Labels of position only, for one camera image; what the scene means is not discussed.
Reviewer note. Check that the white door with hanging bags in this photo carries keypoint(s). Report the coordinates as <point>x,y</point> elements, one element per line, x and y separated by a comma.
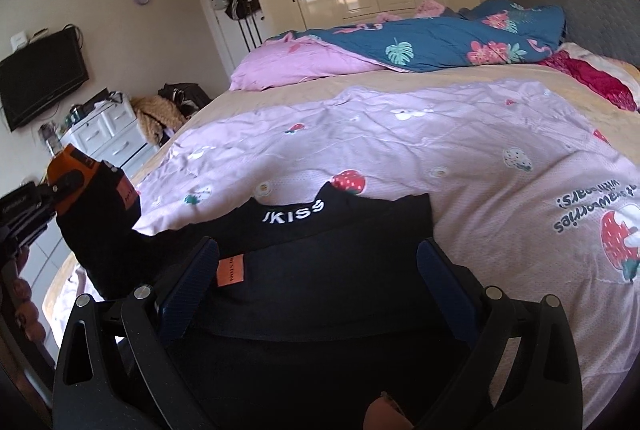
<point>236,29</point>

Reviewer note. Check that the tan fuzzy coat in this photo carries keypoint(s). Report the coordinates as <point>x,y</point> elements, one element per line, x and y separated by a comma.
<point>157,116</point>

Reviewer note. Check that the red floral pillow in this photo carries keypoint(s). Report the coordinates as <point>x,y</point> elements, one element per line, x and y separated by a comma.
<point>612,79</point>

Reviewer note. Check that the grey padded headboard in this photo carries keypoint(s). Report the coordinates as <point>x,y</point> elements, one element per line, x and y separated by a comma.
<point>575,9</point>

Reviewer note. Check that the pink strawberry print bedsheet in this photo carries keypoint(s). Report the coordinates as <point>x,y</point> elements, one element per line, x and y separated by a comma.
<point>525,192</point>

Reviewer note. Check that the white drawer cabinet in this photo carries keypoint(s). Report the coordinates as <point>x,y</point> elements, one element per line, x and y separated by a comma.
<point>111,132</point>

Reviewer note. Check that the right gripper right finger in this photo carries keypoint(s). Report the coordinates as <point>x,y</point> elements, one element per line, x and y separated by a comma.
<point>515,363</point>

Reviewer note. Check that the right hand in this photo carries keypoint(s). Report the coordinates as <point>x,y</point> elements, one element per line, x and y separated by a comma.
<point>385,414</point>

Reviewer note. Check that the blue floral pink duvet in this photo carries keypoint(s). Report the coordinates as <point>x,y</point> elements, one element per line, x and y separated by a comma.
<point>494,32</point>

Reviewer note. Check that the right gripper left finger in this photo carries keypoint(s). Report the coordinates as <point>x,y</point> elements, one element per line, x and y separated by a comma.
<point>115,368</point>

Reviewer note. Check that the wall mounted black television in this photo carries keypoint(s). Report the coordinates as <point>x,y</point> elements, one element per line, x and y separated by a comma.
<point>38,76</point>

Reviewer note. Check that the left hand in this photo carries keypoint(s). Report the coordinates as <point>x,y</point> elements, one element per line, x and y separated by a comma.
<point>23,310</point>

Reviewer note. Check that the black garment with orange patches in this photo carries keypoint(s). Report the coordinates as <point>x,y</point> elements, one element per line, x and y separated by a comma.
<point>316,309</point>

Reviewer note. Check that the black bag on floor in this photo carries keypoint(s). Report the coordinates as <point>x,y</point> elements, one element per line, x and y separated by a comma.
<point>189,98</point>

